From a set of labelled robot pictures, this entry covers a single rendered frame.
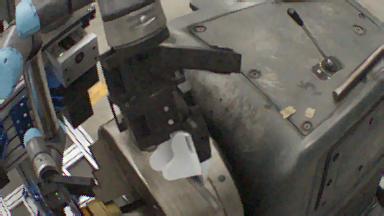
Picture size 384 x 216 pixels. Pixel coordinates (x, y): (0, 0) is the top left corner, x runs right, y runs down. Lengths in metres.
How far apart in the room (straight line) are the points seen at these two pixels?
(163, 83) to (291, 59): 0.37
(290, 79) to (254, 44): 0.11
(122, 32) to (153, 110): 0.10
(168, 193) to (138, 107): 0.25
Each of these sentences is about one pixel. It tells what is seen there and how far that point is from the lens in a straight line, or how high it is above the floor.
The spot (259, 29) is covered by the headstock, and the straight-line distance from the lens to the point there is 1.06.
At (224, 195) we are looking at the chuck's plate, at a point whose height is 1.17.
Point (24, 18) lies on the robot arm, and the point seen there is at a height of 1.57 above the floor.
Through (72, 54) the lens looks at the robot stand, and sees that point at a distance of 1.36.
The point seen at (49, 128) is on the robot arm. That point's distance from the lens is 1.25.
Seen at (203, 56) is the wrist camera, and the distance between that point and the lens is 0.69.
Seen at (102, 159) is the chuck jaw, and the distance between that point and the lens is 0.98.
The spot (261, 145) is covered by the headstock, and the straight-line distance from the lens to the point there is 0.88.
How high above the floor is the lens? 1.88
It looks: 43 degrees down
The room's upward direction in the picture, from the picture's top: 9 degrees counter-clockwise
